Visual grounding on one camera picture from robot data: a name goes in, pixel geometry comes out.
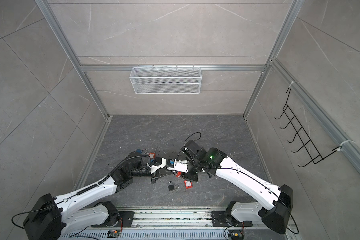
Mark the black wire hook rack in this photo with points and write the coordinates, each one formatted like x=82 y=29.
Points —
x=302 y=135

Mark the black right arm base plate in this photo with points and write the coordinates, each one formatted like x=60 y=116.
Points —
x=219 y=219

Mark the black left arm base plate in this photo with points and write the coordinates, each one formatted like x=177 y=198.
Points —
x=126 y=218

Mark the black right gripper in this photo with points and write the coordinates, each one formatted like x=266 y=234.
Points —
x=191 y=177

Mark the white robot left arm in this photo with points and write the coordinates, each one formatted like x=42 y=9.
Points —
x=51 y=217

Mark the red padlock long shackle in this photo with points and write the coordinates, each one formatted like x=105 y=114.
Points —
x=155 y=153

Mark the aluminium front rail frame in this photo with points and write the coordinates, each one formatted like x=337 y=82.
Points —
x=177 y=224

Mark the blue padlock with steel shackle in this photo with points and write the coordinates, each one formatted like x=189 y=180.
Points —
x=142 y=152

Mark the small black padlock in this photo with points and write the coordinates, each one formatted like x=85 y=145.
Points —
x=171 y=186

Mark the white wire mesh basket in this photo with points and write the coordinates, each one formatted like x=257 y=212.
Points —
x=166 y=80

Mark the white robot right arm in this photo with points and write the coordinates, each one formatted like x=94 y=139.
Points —
x=274 y=203

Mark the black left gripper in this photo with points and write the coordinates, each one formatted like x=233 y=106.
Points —
x=165 y=171

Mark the red padlock front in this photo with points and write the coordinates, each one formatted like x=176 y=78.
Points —
x=188 y=184

